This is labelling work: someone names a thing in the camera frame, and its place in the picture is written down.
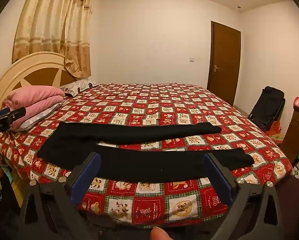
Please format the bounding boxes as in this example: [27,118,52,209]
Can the black pants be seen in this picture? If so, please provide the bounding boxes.
[37,122,254,183]

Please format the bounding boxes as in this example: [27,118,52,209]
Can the right hand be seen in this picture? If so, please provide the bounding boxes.
[150,227,173,240]

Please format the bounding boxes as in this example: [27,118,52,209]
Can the grey patterned pillow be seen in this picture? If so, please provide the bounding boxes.
[10,102,63,132]

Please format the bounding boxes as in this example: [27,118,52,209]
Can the pink folded blanket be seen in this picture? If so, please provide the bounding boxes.
[1,86,65,130]

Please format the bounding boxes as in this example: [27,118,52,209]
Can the red patchwork bear bedspread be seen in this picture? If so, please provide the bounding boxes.
[0,83,292,227]

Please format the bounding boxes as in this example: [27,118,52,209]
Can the cream wooden headboard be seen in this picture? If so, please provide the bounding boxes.
[0,51,77,108]

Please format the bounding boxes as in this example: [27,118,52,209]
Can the white patterned far pillow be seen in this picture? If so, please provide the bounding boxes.
[60,80,98,97]

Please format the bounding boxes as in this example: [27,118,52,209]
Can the brown wooden dresser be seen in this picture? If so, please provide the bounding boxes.
[280,106,299,165]

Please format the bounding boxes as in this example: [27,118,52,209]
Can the black suitcase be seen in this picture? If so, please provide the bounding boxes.
[248,86,285,132]

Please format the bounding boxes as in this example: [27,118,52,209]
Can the beige patterned curtain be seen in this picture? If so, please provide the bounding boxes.
[12,0,92,79]

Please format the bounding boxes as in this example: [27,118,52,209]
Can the brown wooden door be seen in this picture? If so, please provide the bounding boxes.
[207,21,241,106]

